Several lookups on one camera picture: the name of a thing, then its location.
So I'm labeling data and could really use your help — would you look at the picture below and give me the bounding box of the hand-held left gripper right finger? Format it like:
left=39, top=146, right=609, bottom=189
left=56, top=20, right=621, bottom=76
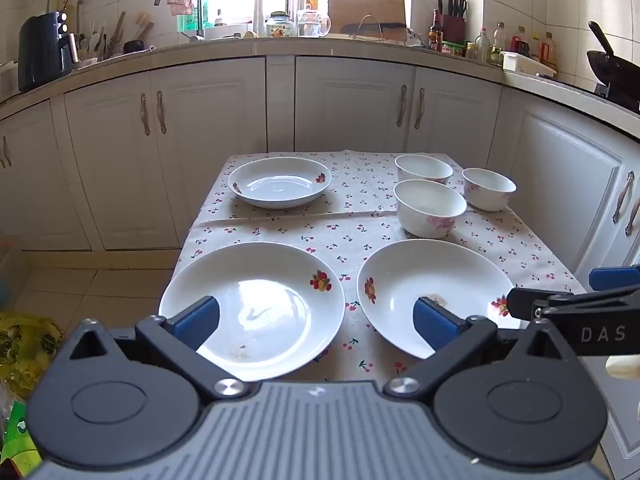
left=383, top=296, right=584, bottom=402

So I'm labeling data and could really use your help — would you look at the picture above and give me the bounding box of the green package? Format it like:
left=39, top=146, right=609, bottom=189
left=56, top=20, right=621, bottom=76
left=1, top=399, right=32, bottom=467

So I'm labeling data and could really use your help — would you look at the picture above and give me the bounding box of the large white pink-flower bowl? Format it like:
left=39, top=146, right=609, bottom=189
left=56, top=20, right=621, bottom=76
left=393, top=179, right=468, bottom=240

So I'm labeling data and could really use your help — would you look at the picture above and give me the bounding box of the wire rack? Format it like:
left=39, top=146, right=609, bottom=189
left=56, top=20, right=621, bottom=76
left=352, top=14, right=392, bottom=41

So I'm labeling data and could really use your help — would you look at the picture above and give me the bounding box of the black wok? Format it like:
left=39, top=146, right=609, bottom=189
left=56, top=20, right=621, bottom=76
left=586, top=21, right=640, bottom=100

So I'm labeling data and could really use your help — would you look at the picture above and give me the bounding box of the tall clear bottle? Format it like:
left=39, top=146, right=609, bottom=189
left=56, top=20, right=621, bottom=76
left=492, top=21, right=507, bottom=66

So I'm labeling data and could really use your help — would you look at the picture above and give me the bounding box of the large white fruit-print plate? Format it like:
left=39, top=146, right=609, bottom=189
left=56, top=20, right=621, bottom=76
left=158, top=241, right=347, bottom=383
left=356, top=238, right=516, bottom=360

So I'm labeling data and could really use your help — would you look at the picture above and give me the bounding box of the chrome kitchen faucet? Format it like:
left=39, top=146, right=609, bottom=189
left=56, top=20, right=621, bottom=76
left=154, top=0, right=207, bottom=42

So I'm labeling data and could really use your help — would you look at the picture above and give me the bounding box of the glass jar with green lid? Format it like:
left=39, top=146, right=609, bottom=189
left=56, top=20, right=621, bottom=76
left=265, top=11, right=293, bottom=38

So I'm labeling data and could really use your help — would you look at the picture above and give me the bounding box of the cherry print tablecloth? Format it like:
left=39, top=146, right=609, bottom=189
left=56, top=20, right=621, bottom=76
left=172, top=150, right=588, bottom=386

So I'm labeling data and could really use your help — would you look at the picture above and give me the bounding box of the white cabinet door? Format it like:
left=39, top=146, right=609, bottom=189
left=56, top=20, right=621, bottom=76
left=500, top=87, right=640, bottom=281
left=0, top=102, right=67, bottom=252
left=295, top=56, right=417, bottom=154
left=64, top=67, right=153, bottom=252
left=414, top=67, right=502, bottom=171
left=149, top=57, right=267, bottom=250

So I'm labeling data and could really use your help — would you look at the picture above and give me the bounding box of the grey kitchen countertop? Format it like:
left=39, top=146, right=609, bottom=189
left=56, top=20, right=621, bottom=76
left=0, top=35, right=640, bottom=117

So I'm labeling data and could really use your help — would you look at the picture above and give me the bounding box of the wooden spatula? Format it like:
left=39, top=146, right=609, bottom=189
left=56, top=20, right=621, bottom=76
left=111, top=11, right=129, bottom=54

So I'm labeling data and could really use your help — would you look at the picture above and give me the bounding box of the yellow plastic bag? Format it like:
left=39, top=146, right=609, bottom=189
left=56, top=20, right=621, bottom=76
left=0, top=311, right=66, bottom=397

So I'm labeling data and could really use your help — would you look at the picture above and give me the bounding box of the dark red knife block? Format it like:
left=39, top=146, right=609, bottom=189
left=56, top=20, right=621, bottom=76
left=437, top=0, right=469, bottom=44

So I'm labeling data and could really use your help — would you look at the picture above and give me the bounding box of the person's right hand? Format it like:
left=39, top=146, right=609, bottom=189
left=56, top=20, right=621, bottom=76
left=604, top=353, right=640, bottom=382

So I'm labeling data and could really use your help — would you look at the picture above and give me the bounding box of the dark soy sauce bottle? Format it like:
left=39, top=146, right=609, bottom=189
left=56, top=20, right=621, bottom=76
left=429, top=9, right=445, bottom=52

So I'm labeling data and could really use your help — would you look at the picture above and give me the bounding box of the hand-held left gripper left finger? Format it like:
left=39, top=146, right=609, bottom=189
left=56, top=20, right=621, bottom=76
left=54, top=296, right=249, bottom=402

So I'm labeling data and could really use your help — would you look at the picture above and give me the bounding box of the black air fryer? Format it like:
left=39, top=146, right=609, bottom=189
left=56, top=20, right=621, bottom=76
left=17, top=10, right=81, bottom=94

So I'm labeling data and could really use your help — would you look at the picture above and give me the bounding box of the white plastic tray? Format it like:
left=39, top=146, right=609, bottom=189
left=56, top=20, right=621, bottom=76
left=501, top=51, right=557, bottom=79

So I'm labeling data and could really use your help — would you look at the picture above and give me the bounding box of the small white fruit-print plate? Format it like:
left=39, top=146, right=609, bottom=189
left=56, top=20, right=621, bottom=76
left=227, top=156, right=333, bottom=210

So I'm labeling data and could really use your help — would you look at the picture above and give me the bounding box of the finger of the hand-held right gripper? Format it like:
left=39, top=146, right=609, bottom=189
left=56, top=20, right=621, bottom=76
left=506, top=285, right=640, bottom=322
left=588, top=265, right=640, bottom=292

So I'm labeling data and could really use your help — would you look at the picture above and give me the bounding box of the clear glass pitcher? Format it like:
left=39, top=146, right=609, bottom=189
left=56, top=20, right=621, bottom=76
left=297, top=9, right=332, bottom=37

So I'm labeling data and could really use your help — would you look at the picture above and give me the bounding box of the wooden cutting board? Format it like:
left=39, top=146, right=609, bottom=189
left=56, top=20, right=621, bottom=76
left=327, top=0, right=407, bottom=37

